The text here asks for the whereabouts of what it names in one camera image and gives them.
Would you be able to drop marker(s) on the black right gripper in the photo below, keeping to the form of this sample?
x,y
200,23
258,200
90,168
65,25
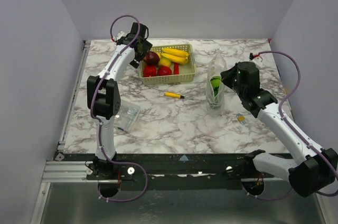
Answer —
x,y
228,78

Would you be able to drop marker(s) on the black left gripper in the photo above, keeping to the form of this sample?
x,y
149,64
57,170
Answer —
x,y
146,47

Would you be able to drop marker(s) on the dark red apple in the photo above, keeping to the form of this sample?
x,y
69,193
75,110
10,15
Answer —
x,y
151,58

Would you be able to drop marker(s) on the green striped watermelon toy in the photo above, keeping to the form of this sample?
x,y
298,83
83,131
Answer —
x,y
215,83

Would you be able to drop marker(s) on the clear zip top bag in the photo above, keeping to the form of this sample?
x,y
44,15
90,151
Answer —
x,y
215,67

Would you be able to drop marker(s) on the green bell pepper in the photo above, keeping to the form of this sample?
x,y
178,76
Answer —
x,y
216,102

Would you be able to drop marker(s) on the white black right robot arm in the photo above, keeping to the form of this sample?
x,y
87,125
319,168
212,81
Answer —
x,y
311,167

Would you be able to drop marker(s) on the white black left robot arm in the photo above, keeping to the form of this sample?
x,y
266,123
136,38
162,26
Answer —
x,y
103,97

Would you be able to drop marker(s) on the red tomato toy left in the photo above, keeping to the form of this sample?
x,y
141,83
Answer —
x,y
149,71

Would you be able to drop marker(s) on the red tomato toy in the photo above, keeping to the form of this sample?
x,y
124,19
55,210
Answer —
x,y
164,71
149,71

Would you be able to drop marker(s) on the yellow green mango toy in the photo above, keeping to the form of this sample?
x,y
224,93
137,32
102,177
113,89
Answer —
x,y
164,62

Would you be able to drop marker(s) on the yellow banana upper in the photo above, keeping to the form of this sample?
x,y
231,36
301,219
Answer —
x,y
175,52

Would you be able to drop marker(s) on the red tomato toy middle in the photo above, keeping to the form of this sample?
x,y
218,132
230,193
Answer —
x,y
164,71

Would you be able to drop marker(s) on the small yellow blue clip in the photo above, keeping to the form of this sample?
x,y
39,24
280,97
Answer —
x,y
241,119

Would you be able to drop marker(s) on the red chili pepper toy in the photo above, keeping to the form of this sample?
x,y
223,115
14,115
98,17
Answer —
x,y
176,69

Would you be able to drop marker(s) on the clear plastic box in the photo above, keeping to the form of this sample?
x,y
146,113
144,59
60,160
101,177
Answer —
x,y
127,116

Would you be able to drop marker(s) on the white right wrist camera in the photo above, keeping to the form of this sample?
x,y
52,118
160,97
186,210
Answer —
x,y
255,58

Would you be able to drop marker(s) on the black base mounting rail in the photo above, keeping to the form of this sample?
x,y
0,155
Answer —
x,y
133,172

